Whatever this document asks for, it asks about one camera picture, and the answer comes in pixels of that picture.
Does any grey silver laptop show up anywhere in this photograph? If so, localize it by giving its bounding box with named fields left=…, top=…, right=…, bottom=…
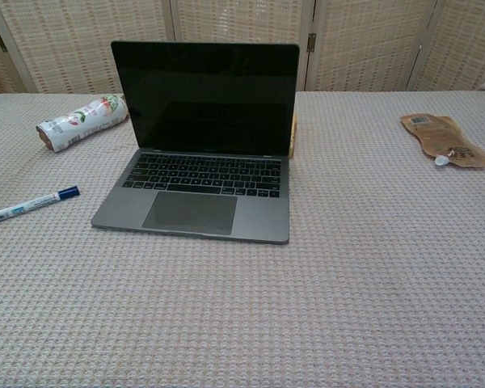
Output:
left=90, top=40, right=301, bottom=247

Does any woven folding screen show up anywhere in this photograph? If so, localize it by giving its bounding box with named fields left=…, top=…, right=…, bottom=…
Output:
left=0, top=0, right=485, bottom=98

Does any yellow snack box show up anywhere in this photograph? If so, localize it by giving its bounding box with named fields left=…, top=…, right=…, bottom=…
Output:
left=289, top=114, right=298, bottom=157

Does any beige waffle tablecloth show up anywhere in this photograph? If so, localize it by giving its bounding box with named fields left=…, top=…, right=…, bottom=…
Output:
left=0, top=91, right=485, bottom=388

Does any white labelled drink bottle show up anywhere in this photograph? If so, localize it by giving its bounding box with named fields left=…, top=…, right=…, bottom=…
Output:
left=35, top=93, right=129, bottom=154

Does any brown spouted pouch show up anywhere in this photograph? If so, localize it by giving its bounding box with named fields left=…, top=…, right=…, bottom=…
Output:
left=399, top=113, right=485, bottom=168

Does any white blue-capped marker pen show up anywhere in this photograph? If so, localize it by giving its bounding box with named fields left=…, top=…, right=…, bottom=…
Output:
left=0, top=185, right=81, bottom=226

